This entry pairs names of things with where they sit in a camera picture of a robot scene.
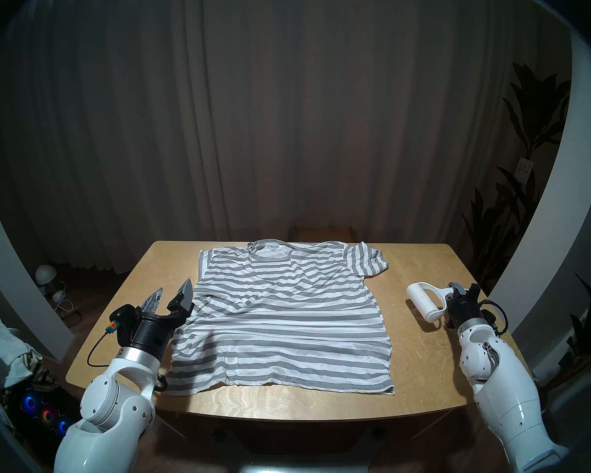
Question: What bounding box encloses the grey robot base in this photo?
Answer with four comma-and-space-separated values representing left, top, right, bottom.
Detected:
224, 457, 399, 473

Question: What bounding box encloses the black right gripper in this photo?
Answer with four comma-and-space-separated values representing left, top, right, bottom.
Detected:
446, 283, 491, 329

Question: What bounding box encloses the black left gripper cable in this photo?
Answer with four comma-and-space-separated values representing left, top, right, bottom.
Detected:
87, 324, 121, 369

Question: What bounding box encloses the white lamp cable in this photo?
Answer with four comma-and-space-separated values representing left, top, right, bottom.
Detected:
54, 280, 83, 328

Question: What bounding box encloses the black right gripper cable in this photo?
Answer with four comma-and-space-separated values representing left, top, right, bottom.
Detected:
478, 300, 509, 336

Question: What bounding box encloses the grey white striped t-shirt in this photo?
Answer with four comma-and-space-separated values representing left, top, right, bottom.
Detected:
164, 238, 395, 396

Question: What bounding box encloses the white lint roller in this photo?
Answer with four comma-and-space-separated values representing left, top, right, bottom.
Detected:
406, 282, 456, 323

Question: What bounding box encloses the beige pleated curtain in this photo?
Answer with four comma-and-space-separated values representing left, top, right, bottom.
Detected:
0, 0, 542, 275

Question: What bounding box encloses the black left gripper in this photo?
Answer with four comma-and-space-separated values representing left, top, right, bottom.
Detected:
111, 278, 195, 357

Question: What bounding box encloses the white curved arch panel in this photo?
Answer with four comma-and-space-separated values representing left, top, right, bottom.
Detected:
488, 31, 591, 335
0, 167, 75, 362

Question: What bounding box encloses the computer case with RGB fans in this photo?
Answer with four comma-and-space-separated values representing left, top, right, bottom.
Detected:
7, 378, 87, 448

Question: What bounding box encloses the large white mushroom lamp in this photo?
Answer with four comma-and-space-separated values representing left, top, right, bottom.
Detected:
34, 264, 57, 296

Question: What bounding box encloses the tall dark leafy plant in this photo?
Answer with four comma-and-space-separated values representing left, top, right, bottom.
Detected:
460, 62, 572, 285

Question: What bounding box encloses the pile of cloth bags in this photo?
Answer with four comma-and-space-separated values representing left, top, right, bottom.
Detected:
0, 312, 60, 428

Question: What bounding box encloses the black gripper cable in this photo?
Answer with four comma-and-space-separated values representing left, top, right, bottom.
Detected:
478, 300, 509, 336
87, 324, 121, 369

